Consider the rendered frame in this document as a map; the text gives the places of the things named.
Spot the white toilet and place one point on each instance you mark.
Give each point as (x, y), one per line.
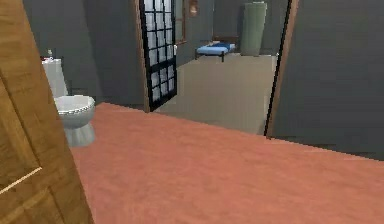
(75, 113)

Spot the small item on toilet tank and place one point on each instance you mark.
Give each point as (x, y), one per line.
(49, 54)

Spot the blue bed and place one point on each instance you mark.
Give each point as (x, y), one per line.
(213, 50)

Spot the black glass-paned door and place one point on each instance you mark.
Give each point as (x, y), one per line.
(159, 53)

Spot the brown framed window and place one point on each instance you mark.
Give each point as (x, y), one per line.
(180, 21)

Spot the green cylindrical cabinet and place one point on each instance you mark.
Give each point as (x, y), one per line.
(253, 28)

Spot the brown wooden door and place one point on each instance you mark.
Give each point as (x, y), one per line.
(30, 126)

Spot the brown framed wall picture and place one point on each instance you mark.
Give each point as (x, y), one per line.
(193, 7)

